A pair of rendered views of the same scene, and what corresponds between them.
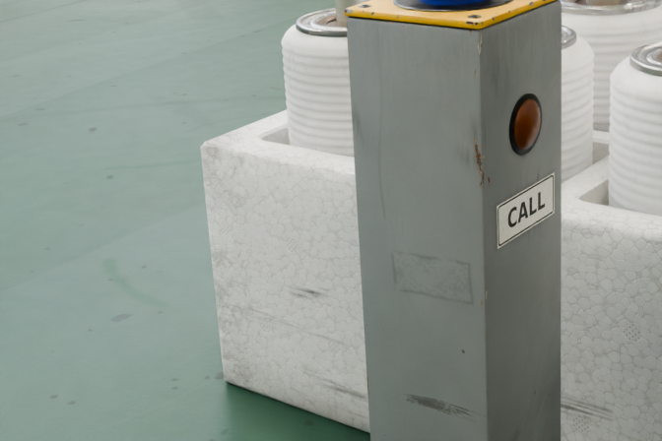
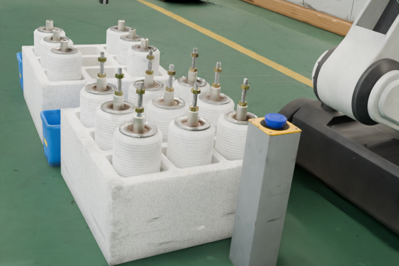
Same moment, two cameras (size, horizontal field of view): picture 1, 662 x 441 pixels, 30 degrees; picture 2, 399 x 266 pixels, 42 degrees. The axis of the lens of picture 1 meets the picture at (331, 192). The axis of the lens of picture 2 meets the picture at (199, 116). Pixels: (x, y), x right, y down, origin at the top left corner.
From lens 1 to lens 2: 0.91 m
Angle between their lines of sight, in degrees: 64
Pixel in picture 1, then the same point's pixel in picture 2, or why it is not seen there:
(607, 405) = not seen: hidden behind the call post
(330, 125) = (151, 164)
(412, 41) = (285, 138)
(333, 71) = (154, 147)
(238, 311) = (122, 238)
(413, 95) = (283, 149)
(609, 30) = (186, 111)
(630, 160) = (240, 146)
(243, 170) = (132, 189)
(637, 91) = (244, 130)
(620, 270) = not seen: hidden behind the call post
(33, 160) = not seen: outside the picture
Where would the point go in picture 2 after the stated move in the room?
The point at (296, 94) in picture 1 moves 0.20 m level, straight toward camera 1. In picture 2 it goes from (139, 158) to (239, 186)
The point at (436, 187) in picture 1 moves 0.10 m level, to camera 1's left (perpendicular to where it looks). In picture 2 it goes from (284, 168) to (270, 193)
